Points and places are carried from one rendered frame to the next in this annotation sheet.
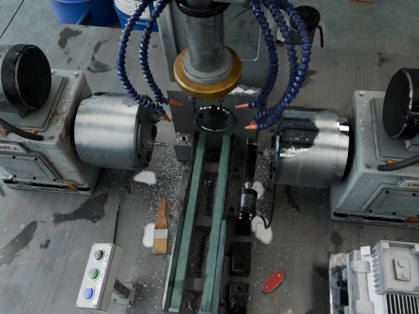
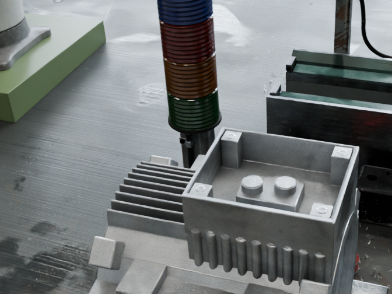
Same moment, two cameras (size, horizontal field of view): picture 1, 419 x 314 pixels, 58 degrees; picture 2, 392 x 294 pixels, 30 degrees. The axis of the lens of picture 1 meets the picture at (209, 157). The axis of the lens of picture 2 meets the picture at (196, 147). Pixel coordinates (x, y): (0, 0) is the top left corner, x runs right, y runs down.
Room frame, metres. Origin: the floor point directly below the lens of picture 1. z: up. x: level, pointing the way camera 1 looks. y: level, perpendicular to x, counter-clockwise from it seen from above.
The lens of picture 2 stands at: (0.24, -0.91, 1.50)
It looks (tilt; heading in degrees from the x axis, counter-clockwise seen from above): 35 degrees down; 103
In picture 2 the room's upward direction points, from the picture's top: 5 degrees counter-clockwise
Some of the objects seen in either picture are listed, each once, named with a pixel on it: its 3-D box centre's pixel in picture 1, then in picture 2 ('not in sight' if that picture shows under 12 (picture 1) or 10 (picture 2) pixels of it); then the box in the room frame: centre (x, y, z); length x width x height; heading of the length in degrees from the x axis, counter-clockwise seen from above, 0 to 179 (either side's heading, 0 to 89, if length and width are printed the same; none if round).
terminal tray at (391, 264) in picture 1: (398, 270); (273, 205); (0.19, -0.44, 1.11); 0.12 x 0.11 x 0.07; 169
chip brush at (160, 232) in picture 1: (161, 225); not in sight; (0.47, 0.19, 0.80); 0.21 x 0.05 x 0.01; 176
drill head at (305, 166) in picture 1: (314, 147); not in sight; (0.60, -0.33, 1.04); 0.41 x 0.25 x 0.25; 79
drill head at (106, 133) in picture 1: (105, 129); not in sight; (0.74, 0.34, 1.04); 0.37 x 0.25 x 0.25; 79
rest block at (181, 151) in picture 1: (185, 146); not in sight; (0.76, 0.09, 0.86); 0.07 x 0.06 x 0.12; 79
